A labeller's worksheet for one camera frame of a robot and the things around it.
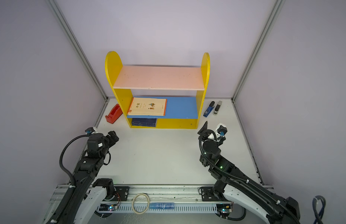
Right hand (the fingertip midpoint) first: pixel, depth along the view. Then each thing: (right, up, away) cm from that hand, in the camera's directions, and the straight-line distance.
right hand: (210, 127), depth 72 cm
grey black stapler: (+15, +11, +36) cm, 41 cm away
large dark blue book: (-41, +1, +26) cm, 49 cm away
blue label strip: (-26, -40, -3) cm, 47 cm away
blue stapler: (+9, +10, +38) cm, 40 cm away
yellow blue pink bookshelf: (-28, +19, +27) cm, 43 cm away
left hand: (-57, -5, +7) cm, 58 cm away
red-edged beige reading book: (-38, +12, +23) cm, 46 cm away
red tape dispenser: (-65, +7, +31) cm, 72 cm away
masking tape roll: (-38, -43, -3) cm, 58 cm away
